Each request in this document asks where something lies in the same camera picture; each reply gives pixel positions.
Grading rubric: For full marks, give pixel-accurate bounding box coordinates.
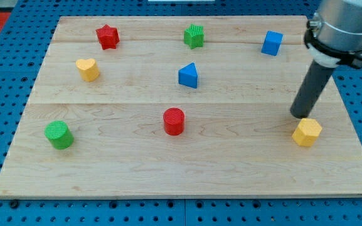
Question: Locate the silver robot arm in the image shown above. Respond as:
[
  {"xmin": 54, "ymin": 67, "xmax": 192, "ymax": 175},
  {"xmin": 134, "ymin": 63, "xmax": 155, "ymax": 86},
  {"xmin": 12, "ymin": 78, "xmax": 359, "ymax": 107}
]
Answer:
[{"xmin": 304, "ymin": 0, "xmax": 362, "ymax": 69}]

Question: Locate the blue cube block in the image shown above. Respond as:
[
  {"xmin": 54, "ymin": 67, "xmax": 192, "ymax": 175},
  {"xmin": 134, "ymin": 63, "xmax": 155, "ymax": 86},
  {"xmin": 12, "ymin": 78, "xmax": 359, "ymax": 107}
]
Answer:
[{"xmin": 261, "ymin": 31, "xmax": 284, "ymax": 56}]

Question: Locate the yellow hexagon block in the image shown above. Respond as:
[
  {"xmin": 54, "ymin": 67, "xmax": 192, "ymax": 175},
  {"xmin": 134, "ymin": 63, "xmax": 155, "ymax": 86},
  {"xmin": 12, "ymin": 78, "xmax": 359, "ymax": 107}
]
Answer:
[{"xmin": 292, "ymin": 118, "xmax": 322, "ymax": 147}]

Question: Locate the red cylinder block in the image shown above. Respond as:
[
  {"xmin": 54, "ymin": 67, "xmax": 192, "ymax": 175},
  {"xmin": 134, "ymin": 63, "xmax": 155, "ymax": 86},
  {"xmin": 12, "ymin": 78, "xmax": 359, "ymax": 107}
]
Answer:
[{"xmin": 163, "ymin": 107, "xmax": 185, "ymax": 136}]

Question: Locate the blue triangle block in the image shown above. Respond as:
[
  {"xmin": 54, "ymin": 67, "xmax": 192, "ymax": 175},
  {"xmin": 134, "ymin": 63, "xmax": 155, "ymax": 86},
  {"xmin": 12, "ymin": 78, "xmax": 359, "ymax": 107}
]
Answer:
[{"xmin": 178, "ymin": 62, "xmax": 198, "ymax": 89}]

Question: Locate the light wooden board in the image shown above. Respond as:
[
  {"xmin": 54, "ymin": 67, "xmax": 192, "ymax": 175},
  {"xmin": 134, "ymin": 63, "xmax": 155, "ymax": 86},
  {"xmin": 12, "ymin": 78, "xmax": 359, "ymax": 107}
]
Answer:
[{"xmin": 0, "ymin": 16, "xmax": 362, "ymax": 200}]

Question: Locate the green star block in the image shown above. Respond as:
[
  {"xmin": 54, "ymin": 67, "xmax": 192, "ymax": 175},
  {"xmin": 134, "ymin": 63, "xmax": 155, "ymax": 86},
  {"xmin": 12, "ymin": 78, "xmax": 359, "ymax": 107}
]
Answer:
[{"xmin": 184, "ymin": 24, "xmax": 205, "ymax": 49}]

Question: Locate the yellow heart block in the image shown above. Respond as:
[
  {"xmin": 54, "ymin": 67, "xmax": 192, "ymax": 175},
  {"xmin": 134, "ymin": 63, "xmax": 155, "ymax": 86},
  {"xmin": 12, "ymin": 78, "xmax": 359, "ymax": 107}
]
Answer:
[{"xmin": 75, "ymin": 58, "xmax": 100, "ymax": 82}]

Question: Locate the red star block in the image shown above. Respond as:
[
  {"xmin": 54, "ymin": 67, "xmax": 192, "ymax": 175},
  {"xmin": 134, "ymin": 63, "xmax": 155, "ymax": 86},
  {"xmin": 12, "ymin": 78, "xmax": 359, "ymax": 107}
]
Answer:
[{"xmin": 95, "ymin": 24, "xmax": 120, "ymax": 50}]

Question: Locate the green cylinder block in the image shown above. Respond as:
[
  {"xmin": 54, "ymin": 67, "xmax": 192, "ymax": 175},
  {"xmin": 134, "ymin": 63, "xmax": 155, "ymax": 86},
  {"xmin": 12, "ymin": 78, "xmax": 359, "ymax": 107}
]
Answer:
[{"xmin": 45, "ymin": 121, "xmax": 74, "ymax": 150}]

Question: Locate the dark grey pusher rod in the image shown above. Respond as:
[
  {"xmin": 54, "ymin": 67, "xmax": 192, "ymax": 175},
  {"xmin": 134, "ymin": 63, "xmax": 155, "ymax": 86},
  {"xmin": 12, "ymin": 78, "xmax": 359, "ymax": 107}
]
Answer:
[{"xmin": 290, "ymin": 60, "xmax": 335, "ymax": 119}]

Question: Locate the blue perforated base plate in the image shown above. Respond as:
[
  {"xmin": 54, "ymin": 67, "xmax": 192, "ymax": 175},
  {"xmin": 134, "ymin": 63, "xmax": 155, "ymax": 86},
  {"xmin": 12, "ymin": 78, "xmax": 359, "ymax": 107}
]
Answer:
[{"xmin": 0, "ymin": 0, "xmax": 362, "ymax": 225}]

